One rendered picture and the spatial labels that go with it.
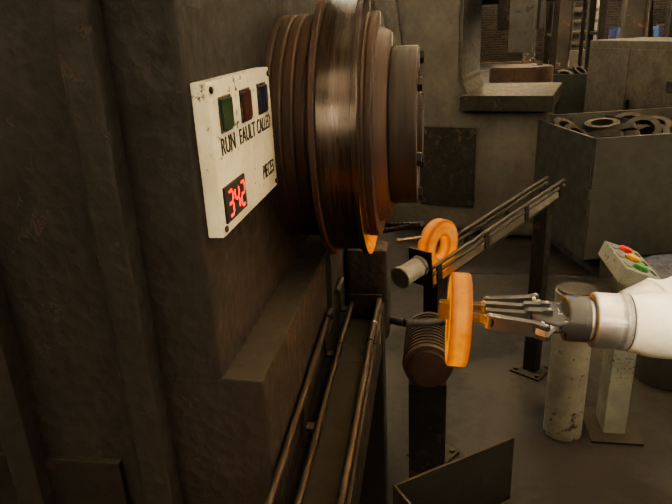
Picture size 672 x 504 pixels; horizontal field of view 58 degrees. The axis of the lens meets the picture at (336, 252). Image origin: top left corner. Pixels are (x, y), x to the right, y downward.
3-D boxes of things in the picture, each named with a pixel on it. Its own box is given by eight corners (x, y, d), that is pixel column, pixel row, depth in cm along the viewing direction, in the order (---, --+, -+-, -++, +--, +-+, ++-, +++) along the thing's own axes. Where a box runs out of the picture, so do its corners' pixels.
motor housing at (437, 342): (402, 513, 170) (401, 345, 151) (406, 460, 190) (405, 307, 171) (449, 517, 168) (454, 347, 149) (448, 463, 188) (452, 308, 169)
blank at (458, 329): (452, 301, 90) (475, 302, 90) (450, 256, 104) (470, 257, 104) (445, 385, 97) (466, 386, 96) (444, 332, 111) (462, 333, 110)
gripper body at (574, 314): (590, 353, 94) (529, 348, 96) (578, 327, 102) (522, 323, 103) (598, 310, 92) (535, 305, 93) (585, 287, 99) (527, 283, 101)
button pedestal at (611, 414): (592, 448, 192) (615, 268, 170) (576, 404, 214) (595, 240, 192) (646, 451, 189) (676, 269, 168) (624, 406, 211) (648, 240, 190)
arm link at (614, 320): (612, 333, 102) (576, 330, 103) (622, 284, 99) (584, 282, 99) (628, 361, 93) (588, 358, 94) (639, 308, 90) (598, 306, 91)
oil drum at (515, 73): (487, 165, 575) (491, 67, 544) (482, 152, 630) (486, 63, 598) (552, 164, 565) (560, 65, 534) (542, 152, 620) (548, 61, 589)
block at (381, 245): (345, 339, 150) (341, 249, 142) (350, 325, 158) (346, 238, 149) (388, 341, 148) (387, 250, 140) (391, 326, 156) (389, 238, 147)
